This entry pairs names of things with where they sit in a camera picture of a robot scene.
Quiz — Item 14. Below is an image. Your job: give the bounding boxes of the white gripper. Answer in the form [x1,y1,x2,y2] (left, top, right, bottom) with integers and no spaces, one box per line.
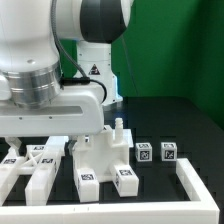
[0,84,104,155]

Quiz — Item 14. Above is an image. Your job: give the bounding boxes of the white chair back frame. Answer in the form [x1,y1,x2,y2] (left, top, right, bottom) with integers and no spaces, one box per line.
[0,136,68,206]

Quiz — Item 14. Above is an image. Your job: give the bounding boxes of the white tagged cube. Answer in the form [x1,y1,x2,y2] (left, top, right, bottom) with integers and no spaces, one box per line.
[135,142,152,162]
[161,142,177,161]

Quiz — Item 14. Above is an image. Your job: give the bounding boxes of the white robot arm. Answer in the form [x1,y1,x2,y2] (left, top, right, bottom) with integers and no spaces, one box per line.
[0,0,134,154]

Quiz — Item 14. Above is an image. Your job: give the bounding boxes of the white U-shaped fence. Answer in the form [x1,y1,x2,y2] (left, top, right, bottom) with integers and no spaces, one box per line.
[0,158,220,224]

